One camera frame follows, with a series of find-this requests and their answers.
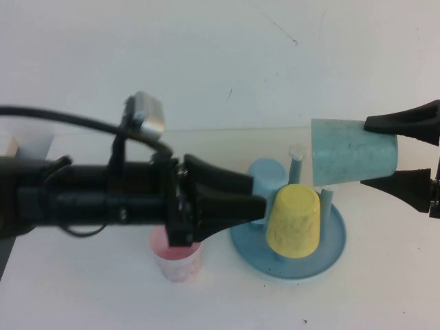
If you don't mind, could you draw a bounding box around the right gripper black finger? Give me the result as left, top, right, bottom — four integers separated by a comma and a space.
360, 168, 432, 214
364, 99, 440, 146

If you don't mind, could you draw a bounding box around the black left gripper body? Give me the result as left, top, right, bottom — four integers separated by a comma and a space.
166, 154, 201, 248

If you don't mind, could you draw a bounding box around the yellow plastic cup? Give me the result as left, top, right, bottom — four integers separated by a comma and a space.
266, 184, 322, 259

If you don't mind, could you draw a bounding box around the pink plastic cup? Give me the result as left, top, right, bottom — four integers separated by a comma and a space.
150, 225, 203, 283

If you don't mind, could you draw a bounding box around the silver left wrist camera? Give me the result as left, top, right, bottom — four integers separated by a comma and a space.
122, 91, 166, 137

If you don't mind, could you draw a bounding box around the blue cup stand with pegs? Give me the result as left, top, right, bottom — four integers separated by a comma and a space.
230, 144, 347, 283

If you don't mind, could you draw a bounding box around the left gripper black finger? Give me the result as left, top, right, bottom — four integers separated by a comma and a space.
185, 154, 255, 197
192, 183, 269, 242

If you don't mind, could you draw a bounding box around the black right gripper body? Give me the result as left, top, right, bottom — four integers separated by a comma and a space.
427, 151, 440, 219

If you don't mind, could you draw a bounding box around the green plastic cup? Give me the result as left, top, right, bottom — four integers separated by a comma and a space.
311, 118, 399, 188

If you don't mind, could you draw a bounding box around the light blue plastic cup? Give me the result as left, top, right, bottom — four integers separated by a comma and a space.
247, 157, 286, 226

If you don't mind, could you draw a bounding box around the beige white side furniture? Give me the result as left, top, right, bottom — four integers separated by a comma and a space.
0, 135, 19, 159

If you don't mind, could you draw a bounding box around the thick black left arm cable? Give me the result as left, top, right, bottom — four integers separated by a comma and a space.
0, 105, 173, 160

